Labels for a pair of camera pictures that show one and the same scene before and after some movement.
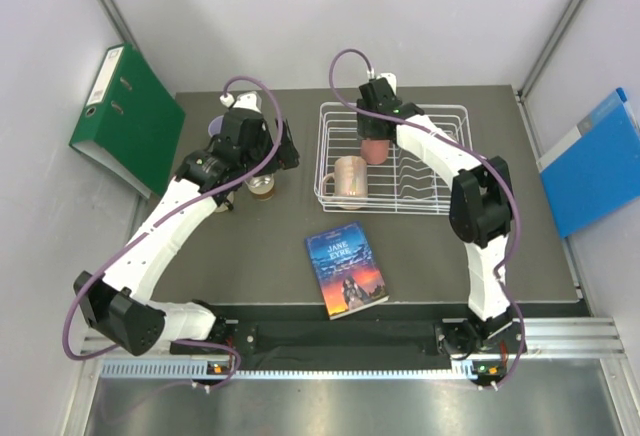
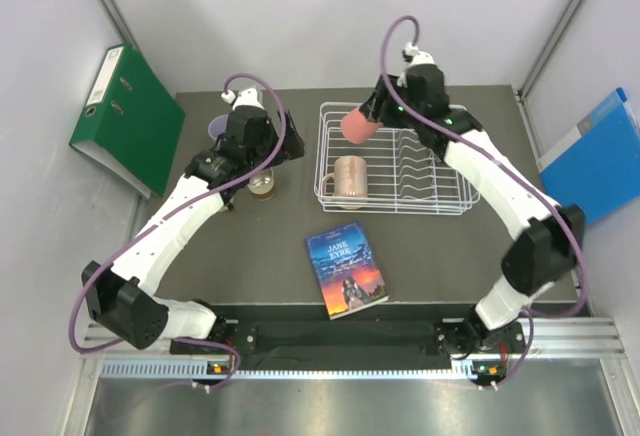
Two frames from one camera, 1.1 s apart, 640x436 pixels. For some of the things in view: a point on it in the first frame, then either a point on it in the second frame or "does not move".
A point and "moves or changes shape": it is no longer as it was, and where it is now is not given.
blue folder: [595, 170] does not move
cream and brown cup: [261, 186] does not move
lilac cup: [215, 126] does not move
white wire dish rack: [452, 118] moves or changes shape
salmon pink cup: [375, 152] to [357, 128]
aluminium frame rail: [548, 337] does not move
